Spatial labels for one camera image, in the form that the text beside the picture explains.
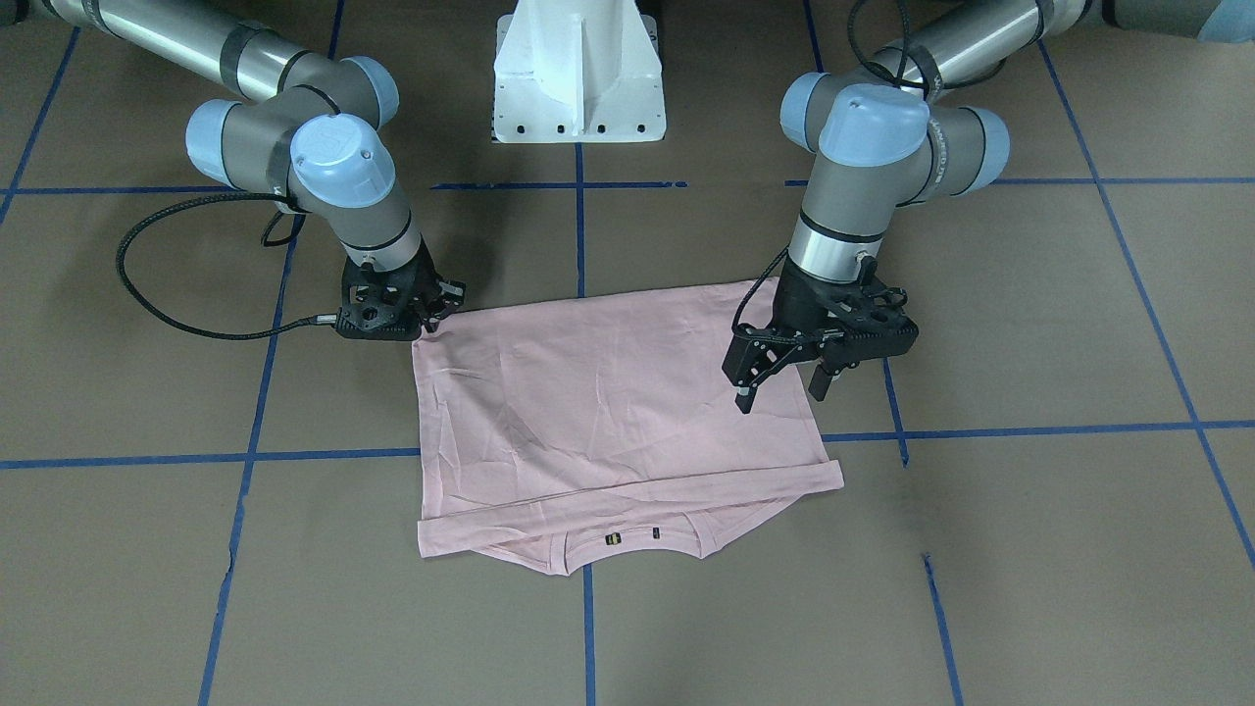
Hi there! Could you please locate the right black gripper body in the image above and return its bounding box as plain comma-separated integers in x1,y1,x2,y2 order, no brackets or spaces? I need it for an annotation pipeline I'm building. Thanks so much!
382,241,442,316

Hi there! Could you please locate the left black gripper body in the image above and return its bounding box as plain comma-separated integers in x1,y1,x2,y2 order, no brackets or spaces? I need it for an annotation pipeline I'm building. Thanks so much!
768,263,860,349

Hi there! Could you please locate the pink Snoopy t-shirt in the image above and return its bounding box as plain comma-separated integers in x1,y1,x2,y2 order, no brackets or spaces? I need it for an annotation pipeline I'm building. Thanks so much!
412,281,845,576

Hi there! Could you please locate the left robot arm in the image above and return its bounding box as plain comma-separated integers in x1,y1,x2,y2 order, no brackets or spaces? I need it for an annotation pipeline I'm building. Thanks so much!
723,1,1252,413

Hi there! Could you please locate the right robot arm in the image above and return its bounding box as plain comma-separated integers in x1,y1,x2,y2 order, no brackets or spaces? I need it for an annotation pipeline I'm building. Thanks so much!
3,1,466,341

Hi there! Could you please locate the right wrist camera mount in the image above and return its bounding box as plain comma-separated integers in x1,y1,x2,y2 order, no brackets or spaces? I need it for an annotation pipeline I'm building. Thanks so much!
333,260,422,341

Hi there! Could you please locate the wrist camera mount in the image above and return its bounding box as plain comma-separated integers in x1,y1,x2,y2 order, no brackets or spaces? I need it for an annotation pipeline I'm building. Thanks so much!
333,260,422,341
857,276,920,361

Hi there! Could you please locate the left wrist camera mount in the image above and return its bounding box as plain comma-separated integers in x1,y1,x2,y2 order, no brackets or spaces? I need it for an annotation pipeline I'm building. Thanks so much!
857,276,920,361

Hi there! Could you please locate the black camera cable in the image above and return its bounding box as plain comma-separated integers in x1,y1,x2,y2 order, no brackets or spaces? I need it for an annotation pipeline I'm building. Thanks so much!
730,0,1012,334
115,192,340,342

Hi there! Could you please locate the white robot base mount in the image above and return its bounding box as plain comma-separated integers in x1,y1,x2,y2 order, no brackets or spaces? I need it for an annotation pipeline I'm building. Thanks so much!
489,1,668,144

